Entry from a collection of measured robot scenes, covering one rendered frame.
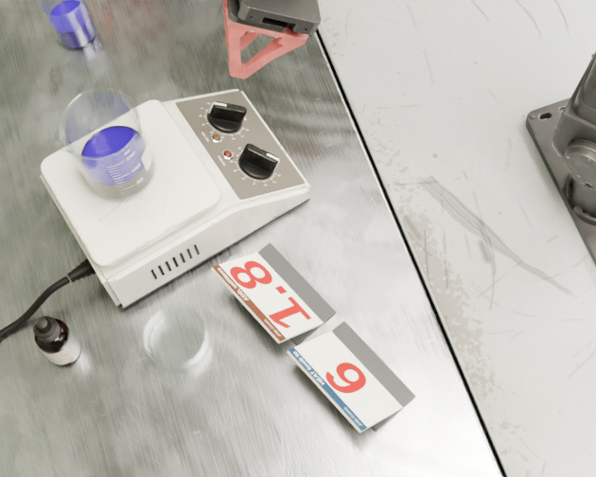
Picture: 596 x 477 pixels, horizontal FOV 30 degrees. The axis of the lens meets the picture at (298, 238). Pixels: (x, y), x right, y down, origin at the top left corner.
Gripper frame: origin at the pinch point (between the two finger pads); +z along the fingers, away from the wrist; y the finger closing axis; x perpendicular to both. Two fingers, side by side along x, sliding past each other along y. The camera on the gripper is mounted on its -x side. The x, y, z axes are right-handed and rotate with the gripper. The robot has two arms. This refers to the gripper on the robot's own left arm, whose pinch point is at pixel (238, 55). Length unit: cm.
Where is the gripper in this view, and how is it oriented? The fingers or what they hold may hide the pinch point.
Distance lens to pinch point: 94.3
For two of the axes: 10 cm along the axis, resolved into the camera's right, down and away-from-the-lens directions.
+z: -3.6, 6.0, 7.1
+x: 9.3, 1.4, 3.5
